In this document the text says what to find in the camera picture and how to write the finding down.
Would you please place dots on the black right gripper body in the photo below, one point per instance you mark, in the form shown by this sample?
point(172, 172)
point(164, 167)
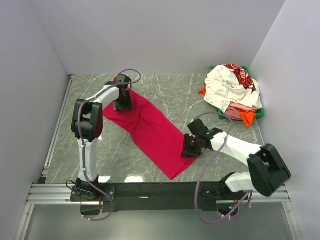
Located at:
point(192, 146)

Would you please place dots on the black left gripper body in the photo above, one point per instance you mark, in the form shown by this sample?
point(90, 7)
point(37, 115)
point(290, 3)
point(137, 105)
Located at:
point(123, 103)

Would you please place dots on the magenta red t shirt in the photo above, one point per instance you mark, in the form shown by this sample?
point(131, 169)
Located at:
point(156, 136)

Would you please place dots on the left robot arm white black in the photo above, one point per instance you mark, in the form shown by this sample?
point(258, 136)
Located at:
point(87, 126)

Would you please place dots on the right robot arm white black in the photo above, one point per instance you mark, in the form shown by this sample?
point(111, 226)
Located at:
point(267, 171)

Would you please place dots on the pink t shirt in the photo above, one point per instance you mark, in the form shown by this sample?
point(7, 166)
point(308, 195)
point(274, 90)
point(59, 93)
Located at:
point(237, 111)

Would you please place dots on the orange t shirt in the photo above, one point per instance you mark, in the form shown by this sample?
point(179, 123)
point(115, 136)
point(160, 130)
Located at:
point(237, 101)

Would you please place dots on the green plastic laundry basket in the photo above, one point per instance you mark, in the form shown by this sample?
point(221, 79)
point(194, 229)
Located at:
point(259, 112)

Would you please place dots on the red white printed t shirt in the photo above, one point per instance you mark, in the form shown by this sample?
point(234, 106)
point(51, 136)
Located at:
point(242, 76)

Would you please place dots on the black base beam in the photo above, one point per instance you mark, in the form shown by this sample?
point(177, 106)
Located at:
point(154, 196)

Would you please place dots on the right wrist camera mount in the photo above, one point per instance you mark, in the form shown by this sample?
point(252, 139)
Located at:
point(198, 129)

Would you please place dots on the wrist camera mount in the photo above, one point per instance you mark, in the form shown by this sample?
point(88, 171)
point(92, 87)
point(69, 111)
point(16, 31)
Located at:
point(122, 79)
point(198, 129)

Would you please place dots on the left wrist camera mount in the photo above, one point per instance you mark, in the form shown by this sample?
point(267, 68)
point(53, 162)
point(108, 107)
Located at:
point(122, 79)

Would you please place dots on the aluminium rail frame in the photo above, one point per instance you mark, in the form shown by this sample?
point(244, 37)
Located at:
point(50, 215)

